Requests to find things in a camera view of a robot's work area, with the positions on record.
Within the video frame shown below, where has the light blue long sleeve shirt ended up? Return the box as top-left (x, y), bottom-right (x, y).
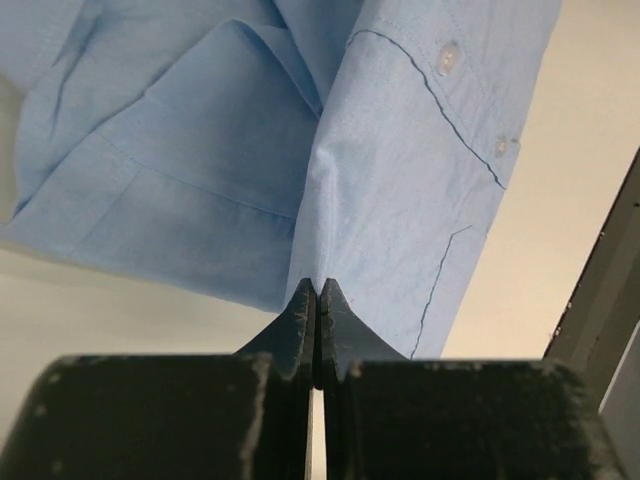
top-left (1, 1), bottom-right (561, 359)

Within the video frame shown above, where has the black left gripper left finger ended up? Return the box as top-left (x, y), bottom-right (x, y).
top-left (236, 279), bottom-right (317, 479)

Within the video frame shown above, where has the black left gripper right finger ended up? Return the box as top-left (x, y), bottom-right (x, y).
top-left (318, 279), bottom-right (406, 479)

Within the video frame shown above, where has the aluminium frame post left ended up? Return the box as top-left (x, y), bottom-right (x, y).
top-left (544, 157), bottom-right (639, 404)

